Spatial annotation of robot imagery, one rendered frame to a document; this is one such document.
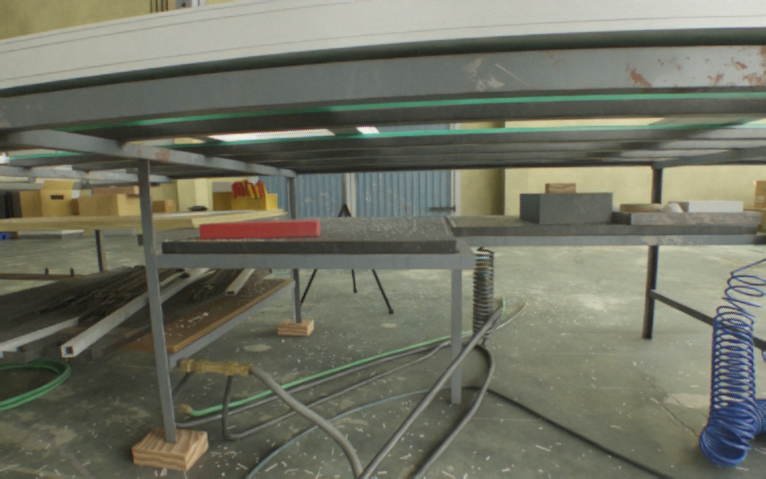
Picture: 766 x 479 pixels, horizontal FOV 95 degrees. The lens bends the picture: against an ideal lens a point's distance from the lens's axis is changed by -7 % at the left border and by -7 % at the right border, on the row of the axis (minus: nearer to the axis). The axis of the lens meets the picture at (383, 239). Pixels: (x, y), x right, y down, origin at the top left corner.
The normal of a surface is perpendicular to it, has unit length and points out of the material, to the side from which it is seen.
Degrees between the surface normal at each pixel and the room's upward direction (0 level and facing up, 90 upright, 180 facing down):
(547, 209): 90
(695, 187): 90
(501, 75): 90
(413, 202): 90
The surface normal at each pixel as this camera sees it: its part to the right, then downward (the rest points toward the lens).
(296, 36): -0.14, 0.11
